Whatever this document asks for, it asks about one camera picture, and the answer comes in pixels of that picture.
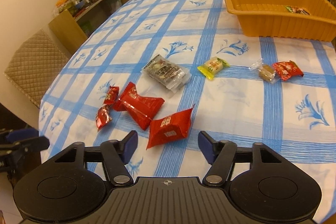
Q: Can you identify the clear pack of dark snacks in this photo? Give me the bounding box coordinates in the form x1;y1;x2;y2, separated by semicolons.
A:
142;54;191;93

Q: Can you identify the small red candy upper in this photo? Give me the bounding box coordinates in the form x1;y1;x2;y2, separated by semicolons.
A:
103;86;119;105

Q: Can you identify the large red snack packet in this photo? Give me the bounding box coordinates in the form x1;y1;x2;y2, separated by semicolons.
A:
146;107;193;149

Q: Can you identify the orange plastic tray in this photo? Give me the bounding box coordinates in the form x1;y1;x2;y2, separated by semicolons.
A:
225;0;335;42

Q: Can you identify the blue checked tablecloth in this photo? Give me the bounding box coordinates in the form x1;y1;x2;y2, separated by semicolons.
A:
39;0;335;222

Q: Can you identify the small red candy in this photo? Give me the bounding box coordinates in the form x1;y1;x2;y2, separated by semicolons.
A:
96;105;113;131
103;86;119;105

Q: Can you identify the wooden shelf unit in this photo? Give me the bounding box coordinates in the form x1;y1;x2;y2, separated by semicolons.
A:
49;0;129;55

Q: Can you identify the green black sausage snack packet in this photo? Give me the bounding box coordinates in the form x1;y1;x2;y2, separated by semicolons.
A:
285;6;310;15

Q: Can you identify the yellow green wrapped candy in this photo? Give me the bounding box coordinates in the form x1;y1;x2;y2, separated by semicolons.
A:
197;57;230;80

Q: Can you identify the small red candy lower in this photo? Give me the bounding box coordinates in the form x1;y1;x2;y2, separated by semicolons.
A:
96;105;113;131

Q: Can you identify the red twisted snack packet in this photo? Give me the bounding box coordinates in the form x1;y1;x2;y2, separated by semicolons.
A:
113;82;165;130

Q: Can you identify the clear wrapped brown candy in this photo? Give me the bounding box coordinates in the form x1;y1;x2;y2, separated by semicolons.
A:
249;59;280;84

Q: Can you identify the beige quilted chair left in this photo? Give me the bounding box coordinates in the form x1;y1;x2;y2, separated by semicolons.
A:
3;29;69;107

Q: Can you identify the red wrapped candy right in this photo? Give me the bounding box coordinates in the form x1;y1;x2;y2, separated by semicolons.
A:
272;60;304;81

